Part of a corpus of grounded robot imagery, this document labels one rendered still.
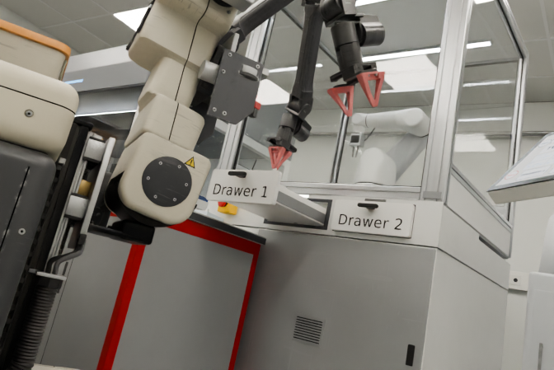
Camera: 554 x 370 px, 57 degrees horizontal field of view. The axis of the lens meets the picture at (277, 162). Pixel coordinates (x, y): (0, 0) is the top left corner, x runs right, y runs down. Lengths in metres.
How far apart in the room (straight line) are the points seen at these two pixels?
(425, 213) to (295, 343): 0.63
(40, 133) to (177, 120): 0.32
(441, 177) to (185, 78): 0.93
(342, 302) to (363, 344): 0.15
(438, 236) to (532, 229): 3.35
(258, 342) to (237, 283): 0.22
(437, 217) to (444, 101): 0.40
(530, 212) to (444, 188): 3.35
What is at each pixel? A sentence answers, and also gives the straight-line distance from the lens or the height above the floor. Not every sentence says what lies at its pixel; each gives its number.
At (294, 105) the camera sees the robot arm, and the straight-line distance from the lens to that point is 1.80.
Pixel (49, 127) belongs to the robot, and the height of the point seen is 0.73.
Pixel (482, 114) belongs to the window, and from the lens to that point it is 2.17.
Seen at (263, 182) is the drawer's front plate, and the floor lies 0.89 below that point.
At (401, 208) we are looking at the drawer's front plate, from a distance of 1.72.
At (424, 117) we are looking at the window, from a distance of 1.84.
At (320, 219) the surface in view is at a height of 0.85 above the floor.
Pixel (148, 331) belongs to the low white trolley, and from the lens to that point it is 1.64.
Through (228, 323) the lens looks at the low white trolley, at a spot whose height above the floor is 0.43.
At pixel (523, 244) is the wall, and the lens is 4.97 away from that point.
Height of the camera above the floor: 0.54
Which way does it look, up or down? 15 degrees up
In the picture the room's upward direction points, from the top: 12 degrees clockwise
